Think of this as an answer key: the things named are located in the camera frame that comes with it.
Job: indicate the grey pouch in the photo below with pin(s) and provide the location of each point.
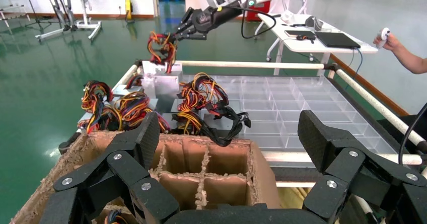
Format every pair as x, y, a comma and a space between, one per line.
313, 22

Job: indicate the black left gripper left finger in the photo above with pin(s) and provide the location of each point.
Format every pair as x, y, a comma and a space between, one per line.
126, 169

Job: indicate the brown cardboard divider box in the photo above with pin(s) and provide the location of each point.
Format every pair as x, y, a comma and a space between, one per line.
226, 162

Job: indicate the dark flat notebook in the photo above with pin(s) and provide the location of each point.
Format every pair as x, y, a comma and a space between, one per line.
298, 33

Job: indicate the black rail corner joint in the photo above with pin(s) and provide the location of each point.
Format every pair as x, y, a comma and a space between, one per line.
139, 63
331, 69

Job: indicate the red cabinet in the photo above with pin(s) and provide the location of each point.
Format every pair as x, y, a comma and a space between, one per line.
258, 15

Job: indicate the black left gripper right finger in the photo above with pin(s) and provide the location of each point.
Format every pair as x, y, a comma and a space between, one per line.
337, 162

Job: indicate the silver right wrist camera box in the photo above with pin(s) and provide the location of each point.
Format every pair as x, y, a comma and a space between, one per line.
209, 0

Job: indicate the white handheld controller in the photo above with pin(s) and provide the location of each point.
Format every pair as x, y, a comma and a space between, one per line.
385, 33

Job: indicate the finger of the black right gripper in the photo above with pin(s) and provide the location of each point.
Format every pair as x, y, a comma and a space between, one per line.
195, 35
186, 22

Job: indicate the white padded cart rail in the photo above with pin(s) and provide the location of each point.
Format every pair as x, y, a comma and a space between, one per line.
250, 65
128, 75
287, 156
373, 105

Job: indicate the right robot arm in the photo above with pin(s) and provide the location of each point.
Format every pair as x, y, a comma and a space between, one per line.
230, 15

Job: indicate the clear plastic compartment tray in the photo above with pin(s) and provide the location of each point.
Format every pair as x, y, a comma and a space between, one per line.
300, 99

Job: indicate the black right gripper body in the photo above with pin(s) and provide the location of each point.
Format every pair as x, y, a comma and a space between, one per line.
204, 18

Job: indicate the small white desk item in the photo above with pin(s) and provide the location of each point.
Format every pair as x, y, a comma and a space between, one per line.
287, 17

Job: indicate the black closed laptop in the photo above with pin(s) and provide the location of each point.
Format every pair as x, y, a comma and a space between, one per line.
337, 39

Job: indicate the person's hand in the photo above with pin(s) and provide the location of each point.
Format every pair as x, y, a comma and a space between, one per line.
393, 42

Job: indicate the yellow post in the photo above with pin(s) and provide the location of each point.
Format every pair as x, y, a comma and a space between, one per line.
128, 9

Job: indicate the white office table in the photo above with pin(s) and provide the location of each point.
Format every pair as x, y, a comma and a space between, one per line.
280, 27

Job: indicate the person's forearm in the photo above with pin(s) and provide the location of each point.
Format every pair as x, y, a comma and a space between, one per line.
413, 60

